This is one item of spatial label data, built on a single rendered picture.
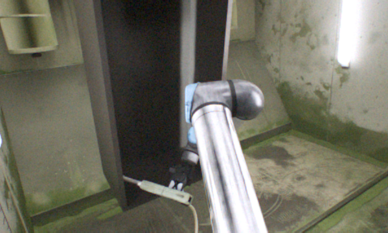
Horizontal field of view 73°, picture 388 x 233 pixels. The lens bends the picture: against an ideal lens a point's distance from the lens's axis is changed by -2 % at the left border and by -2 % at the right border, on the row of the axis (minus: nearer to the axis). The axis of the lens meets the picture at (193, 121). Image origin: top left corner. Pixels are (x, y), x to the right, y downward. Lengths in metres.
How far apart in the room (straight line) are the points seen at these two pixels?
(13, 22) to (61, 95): 0.65
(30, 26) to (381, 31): 2.62
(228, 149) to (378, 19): 2.19
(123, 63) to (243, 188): 1.05
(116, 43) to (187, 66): 0.46
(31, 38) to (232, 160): 1.83
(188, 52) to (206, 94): 0.89
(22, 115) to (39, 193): 0.62
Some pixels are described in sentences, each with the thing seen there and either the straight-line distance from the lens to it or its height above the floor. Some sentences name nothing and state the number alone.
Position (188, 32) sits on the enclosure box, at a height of 1.30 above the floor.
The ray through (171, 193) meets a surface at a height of 0.57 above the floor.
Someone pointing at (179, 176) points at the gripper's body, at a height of 0.61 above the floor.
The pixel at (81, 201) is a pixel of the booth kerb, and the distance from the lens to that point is 2.30.
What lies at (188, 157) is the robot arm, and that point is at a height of 0.68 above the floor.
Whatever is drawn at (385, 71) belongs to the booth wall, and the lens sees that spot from 2.68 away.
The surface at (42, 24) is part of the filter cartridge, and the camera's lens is 2.21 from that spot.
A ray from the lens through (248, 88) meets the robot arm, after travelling 0.81.
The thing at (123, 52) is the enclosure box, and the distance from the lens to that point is 1.46.
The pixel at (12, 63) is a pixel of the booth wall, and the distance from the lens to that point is 2.56.
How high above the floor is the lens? 1.34
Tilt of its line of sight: 20 degrees down
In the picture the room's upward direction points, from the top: 5 degrees counter-clockwise
